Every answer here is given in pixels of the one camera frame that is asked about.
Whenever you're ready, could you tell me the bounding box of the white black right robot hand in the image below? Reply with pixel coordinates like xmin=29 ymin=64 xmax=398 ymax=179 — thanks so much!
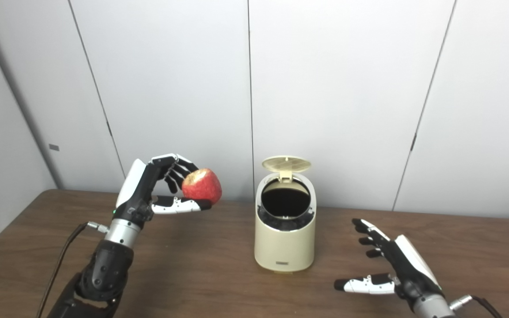
xmin=334 ymin=218 xmax=444 ymax=310

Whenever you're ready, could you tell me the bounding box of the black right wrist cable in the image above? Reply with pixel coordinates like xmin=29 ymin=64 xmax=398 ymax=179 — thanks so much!
xmin=449 ymin=295 xmax=502 ymax=318

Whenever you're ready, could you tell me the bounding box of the round cream bin lid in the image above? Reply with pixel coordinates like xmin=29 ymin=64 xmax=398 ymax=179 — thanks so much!
xmin=262 ymin=155 xmax=311 ymax=183

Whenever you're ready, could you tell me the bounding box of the cream-colored bin body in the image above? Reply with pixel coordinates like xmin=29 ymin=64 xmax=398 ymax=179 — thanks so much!
xmin=254 ymin=172 xmax=316 ymax=273

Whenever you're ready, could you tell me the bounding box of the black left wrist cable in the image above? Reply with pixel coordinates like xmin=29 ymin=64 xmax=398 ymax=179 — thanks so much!
xmin=36 ymin=222 xmax=109 ymax=318

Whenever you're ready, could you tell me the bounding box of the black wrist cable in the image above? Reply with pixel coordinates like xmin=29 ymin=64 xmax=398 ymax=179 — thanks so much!
xmin=449 ymin=295 xmax=502 ymax=318
xmin=36 ymin=222 xmax=109 ymax=318

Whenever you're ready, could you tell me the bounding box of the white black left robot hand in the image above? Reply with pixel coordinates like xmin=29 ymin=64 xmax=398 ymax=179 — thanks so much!
xmin=112 ymin=153 xmax=213 ymax=228

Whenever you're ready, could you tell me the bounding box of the bitten red apple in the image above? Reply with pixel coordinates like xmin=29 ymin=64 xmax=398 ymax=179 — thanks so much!
xmin=182 ymin=168 xmax=223 ymax=205

